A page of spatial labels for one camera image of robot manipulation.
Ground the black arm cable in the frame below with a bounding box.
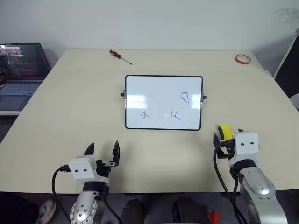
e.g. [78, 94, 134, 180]
[213, 144, 249, 224]
[51, 164, 123, 224]

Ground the dark rounded shape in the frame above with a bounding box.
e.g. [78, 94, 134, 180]
[172, 196, 210, 224]
[120, 198, 145, 224]

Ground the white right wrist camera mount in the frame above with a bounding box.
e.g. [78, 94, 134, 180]
[230, 132, 261, 167]

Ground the red tape roll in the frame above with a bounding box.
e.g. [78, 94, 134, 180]
[235, 54, 252, 66]

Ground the yellow eraser with black felt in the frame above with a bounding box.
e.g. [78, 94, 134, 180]
[218, 124, 234, 142]

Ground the open dark laptop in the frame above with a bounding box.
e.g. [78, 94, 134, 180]
[0, 42, 52, 112]

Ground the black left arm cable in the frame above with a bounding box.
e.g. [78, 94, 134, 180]
[51, 164, 123, 224]

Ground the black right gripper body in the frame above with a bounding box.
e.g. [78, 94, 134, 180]
[216, 138, 235, 161]

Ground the small black-framed whiteboard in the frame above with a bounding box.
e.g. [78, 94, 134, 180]
[120, 74, 208, 131]

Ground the grey sneaker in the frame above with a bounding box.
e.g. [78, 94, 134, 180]
[34, 199, 57, 224]

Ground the red-black handled screwdriver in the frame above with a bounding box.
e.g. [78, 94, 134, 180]
[109, 49, 133, 65]

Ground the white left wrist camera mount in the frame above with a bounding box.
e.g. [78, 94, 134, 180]
[68, 155, 110, 185]

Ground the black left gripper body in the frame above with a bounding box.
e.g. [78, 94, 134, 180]
[93, 159, 113, 180]

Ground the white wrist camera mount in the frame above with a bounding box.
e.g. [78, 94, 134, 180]
[230, 132, 261, 167]
[68, 155, 110, 185]

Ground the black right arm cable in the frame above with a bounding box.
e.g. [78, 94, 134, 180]
[213, 144, 249, 224]

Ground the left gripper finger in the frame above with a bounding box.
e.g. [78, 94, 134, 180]
[111, 140, 121, 168]
[83, 142, 96, 157]

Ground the small red object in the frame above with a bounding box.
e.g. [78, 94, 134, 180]
[208, 210, 221, 224]

